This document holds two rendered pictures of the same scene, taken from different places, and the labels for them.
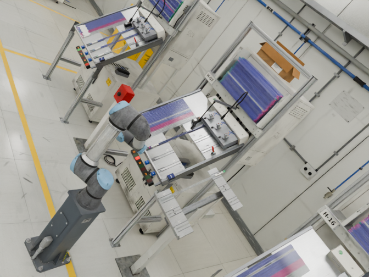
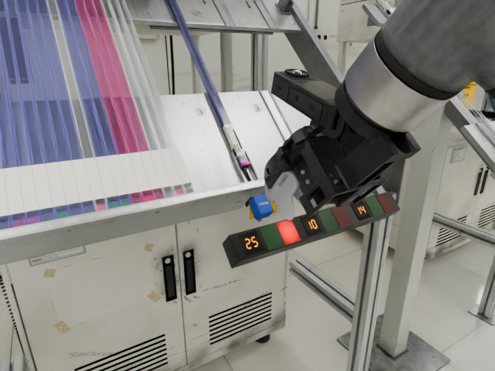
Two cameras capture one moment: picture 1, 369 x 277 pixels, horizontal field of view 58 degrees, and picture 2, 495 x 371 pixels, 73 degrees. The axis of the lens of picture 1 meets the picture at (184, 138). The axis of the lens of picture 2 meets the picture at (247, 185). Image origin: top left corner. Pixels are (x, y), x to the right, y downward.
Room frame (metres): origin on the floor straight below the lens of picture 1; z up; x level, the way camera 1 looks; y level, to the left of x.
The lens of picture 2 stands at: (2.06, 0.61, 0.90)
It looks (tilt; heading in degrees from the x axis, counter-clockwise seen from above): 20 degrees down; 294
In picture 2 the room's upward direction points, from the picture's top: straight up
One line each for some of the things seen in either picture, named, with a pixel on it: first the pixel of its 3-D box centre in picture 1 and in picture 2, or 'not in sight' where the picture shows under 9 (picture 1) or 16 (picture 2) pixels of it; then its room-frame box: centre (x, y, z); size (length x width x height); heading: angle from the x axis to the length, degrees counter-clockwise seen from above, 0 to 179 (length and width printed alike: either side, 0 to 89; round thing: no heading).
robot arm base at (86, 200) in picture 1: (91, 195); not in sight; (1.61, 0.20, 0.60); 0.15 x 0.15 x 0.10
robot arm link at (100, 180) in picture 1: (100, 182); not in sight; (1.61, 0.21, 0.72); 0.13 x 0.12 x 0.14; 90
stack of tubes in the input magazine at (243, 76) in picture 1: (251, 89); not in sight; (2.64, -0.15, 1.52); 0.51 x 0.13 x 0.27; 54
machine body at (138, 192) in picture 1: (167, 184); (149, 246); (2.78, -0.17, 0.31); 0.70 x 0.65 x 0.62; 54
